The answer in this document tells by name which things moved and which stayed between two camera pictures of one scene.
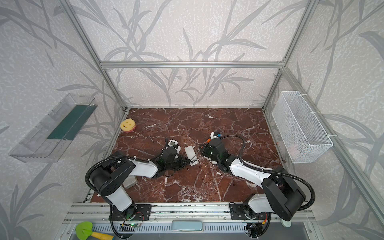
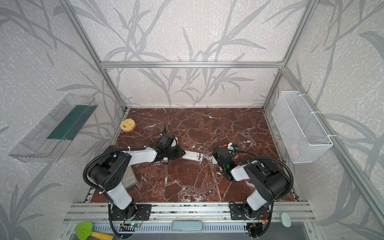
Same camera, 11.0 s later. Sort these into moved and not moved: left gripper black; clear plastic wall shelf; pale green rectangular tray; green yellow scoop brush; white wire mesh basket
Moved: left gripper black
Not moved: green yellow scoop brush; clear plastic wall shelf; pale green rectangular tray; white wire mesh basket
